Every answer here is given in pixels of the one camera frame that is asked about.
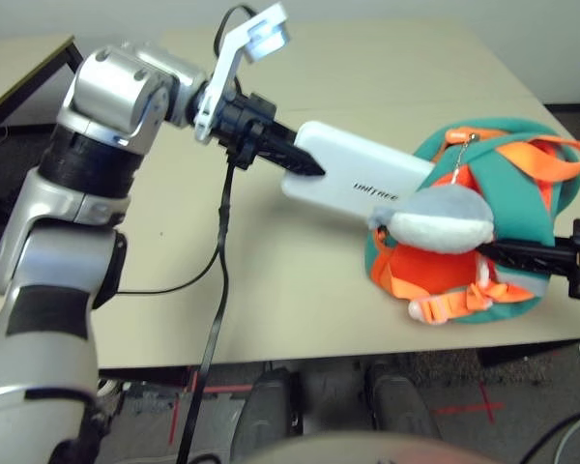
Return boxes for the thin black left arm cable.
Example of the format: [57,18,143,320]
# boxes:
[114,250,224,297]

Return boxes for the dark grey robot leg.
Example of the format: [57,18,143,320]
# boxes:
[230,368,305,451]
[365,361,442,437]

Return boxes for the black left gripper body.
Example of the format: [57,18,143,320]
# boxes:
[212,90,279,171]

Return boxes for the teal and orange backpack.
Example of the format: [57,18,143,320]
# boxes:
[363,117,580,329]

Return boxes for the grey white plush dolphin charm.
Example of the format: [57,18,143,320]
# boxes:
[366,185,496,255]

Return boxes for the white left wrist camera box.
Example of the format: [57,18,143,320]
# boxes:
[192,1,292,145]

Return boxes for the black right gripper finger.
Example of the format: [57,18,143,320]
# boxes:
[482,236,574,260]
[487,254,573,278]

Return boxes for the beige side table black frame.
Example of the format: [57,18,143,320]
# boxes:
[0,33,86,215]

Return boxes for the dark grey robot right leg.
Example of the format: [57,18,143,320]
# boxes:
[365,361,442,437]

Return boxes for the dark grey robot left leg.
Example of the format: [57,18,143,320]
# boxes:
[230,368,305,451]

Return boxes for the beige robot torso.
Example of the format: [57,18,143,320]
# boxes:
[230,428,509,464]

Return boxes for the white Unitree pencil case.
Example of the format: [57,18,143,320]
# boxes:
[280,120,437,229]

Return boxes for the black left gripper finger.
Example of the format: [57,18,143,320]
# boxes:
[262,127,327,178]
[272,120,299,142]

